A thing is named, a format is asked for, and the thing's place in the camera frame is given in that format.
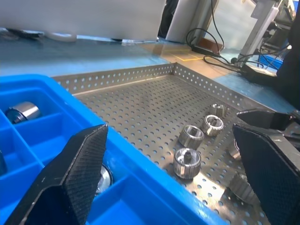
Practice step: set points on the black power adapter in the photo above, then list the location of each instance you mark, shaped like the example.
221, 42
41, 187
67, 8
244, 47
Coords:
204, 49

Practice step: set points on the large white board panel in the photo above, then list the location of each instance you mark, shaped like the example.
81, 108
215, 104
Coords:
82, 16

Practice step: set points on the brown cardboard sheet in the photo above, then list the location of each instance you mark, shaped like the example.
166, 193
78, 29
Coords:
164, 54

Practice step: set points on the blue plastic bin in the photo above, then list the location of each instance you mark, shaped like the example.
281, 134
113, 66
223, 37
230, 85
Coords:
272, 61

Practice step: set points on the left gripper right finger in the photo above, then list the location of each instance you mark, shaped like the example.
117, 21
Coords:
276, 182

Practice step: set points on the metal nut on metal tray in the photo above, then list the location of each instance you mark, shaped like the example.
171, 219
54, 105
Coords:
218, 110

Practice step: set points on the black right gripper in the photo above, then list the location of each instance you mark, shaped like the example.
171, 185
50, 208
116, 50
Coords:
294, 133

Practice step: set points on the perforated metal tray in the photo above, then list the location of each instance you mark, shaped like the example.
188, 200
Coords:
145, 112

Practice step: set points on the small black board foot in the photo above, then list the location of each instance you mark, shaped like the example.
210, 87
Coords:
117, 40

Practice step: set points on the large black shape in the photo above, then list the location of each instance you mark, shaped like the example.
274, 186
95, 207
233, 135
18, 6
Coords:
293, 70

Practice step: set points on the small white board panel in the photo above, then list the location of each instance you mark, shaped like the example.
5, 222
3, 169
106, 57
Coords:
187, 21

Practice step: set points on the blue compartment tray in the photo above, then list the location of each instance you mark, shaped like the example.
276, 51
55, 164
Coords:
140, 187

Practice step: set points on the black clip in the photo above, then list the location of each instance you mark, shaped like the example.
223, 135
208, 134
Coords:
23, 34

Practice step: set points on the red-brown box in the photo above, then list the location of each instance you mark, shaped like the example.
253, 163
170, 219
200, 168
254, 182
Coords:
208, 42

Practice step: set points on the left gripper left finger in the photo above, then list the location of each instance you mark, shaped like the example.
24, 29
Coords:
70, 182

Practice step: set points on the black bulky object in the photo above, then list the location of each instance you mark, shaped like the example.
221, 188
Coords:
167, 16

